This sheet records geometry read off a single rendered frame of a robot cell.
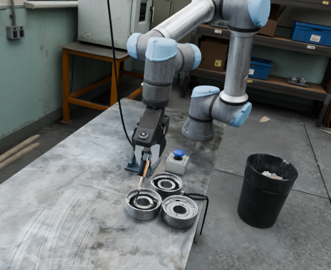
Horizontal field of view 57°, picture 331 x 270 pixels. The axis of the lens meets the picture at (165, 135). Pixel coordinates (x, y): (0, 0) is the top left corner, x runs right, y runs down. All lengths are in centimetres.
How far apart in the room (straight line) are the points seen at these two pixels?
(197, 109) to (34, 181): 72
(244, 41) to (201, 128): 43
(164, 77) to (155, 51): 7
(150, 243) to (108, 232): 12
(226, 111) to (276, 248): 118
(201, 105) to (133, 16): 184
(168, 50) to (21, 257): 59
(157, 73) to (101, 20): 242
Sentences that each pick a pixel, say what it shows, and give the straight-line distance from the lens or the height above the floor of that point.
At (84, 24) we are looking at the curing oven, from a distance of 325.
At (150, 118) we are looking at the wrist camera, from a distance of 79.
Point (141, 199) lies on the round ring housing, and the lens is 94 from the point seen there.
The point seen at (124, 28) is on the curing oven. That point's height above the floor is 100.
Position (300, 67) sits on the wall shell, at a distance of 488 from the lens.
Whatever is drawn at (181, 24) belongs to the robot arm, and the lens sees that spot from 102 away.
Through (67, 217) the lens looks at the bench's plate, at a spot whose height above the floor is 80.
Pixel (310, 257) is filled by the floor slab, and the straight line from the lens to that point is 227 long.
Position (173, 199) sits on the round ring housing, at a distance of 95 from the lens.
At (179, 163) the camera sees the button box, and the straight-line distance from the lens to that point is 110.
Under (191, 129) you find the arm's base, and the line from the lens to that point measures 138.
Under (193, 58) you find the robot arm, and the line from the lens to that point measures 87.
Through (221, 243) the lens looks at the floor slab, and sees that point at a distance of 209.
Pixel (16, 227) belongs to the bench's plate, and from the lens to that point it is 91.
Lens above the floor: 140
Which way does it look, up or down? 26 degrees down
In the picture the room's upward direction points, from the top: 8 degrees clockwise
